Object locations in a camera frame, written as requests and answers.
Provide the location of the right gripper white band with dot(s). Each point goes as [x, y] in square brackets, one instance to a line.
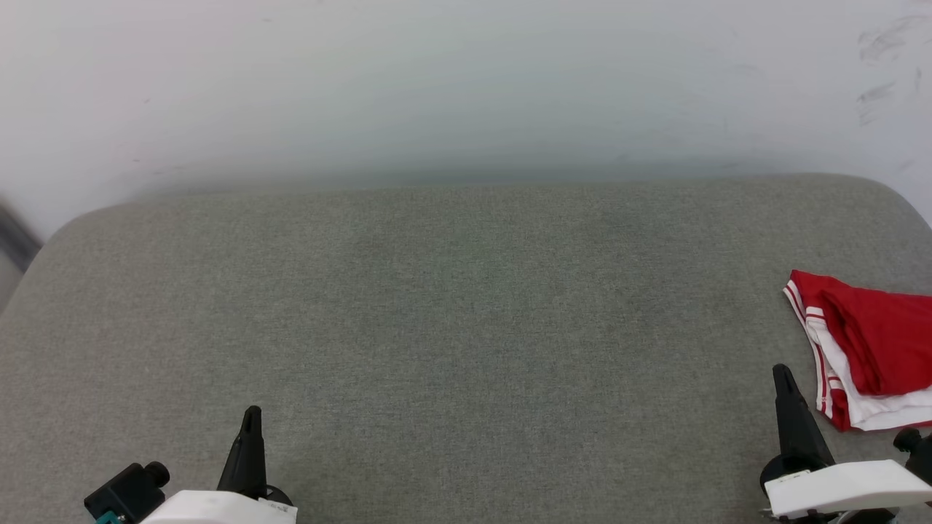
[844, 487]

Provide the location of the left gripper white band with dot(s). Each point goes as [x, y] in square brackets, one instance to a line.
[218, 509]

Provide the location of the red white-striped garment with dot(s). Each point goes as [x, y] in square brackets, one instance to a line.
[881, 342]

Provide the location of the grey fabric sofa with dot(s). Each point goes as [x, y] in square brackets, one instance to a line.
[466, 349]

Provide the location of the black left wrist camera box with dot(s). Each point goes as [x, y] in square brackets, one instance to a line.
[127, 491]

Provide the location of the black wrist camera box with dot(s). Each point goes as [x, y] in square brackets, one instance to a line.
[921, 455]
[127, 491]

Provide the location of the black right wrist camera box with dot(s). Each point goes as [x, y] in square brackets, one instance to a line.
[921, 455]

